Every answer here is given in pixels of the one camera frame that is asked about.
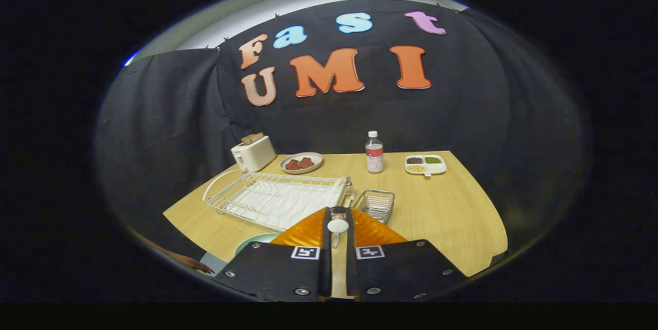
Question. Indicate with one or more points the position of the pale green plate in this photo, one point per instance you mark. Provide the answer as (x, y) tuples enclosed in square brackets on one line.
[(254, 241)]

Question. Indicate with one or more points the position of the dark brown beans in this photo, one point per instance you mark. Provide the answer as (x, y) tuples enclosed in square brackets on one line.
[(414, 160)]

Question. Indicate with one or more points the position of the red meat piece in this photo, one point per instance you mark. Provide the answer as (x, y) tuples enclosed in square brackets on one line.
[(292, 165), (306, 162)]

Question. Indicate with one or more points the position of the cream toaster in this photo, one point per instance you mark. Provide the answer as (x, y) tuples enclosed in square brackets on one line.
[(254, 155)]

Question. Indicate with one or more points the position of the white drainer mat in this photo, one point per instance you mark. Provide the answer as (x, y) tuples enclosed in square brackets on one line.
[(282, 204)]

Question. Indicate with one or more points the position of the clear bottle red label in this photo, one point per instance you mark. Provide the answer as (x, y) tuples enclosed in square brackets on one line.
[(375, 158)]

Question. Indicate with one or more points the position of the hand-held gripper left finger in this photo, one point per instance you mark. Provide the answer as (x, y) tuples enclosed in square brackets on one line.
[(272, 273)]

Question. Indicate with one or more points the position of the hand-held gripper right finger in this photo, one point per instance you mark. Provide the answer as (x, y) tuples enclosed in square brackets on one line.
[(406, 273)]

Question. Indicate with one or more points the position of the white divided tray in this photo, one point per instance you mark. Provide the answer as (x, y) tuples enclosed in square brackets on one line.
[(437, 168)]

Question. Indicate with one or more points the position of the brown toast slice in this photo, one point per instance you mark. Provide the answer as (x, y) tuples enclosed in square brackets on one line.
[(253, 138)]

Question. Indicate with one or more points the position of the beige plate with meat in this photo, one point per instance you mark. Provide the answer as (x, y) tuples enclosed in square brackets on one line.
[(316, 158)]

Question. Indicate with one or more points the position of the yellow beans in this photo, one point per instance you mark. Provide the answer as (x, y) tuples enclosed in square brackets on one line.
[(415, 168)]

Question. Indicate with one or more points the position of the green beans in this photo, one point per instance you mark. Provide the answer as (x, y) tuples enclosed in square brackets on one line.
[(433, 160)]

